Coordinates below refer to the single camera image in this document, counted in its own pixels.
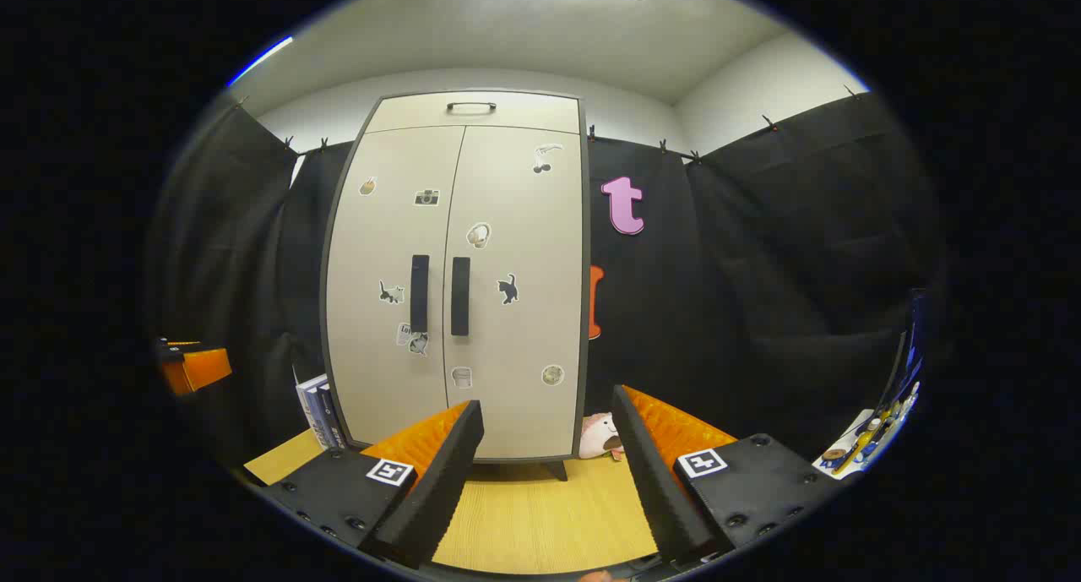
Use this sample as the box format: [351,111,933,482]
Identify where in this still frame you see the pink plush toy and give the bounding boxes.
[579,412,626,462]

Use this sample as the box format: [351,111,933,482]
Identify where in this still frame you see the black backdrop cloth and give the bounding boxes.
[148,92,942,473]

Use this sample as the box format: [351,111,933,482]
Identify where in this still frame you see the blue and white books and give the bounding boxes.
[295,373,349,452]

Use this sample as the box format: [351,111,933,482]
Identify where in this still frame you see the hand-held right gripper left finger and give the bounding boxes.
[262,399,486,570]

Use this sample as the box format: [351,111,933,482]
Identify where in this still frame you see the beige cabinet top panel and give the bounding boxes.
[365,92,582,135]

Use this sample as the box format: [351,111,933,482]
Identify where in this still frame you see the beige cabinet door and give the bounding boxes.
[325,126,465,448]
[443,126,585,462]

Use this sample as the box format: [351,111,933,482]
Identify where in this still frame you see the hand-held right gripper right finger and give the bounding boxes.
[611,384,845,566]

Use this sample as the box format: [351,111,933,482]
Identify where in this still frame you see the beige double-door shoe cabinet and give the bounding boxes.
[319,90,590,481]

